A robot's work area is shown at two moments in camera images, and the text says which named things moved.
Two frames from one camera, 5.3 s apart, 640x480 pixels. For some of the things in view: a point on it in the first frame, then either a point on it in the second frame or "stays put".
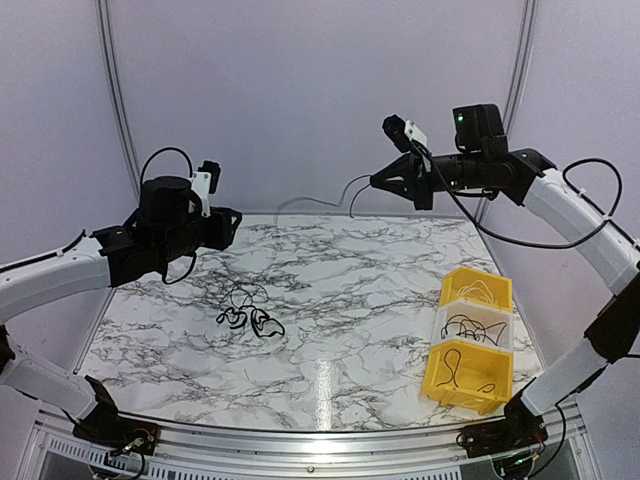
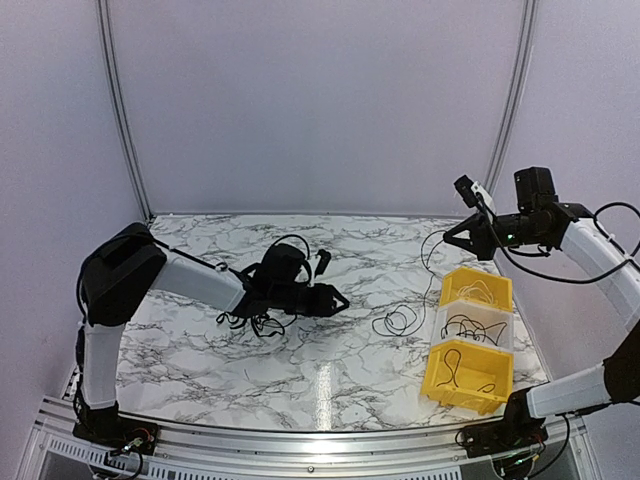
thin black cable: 327,203 to 414,317
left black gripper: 225,232 to 324,305
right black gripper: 419,191 to 480,243
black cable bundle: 262,324 stays put
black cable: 477,335 stays put
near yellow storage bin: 463,374 stays put
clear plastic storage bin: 475,323 stays put
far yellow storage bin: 477,286 stays put
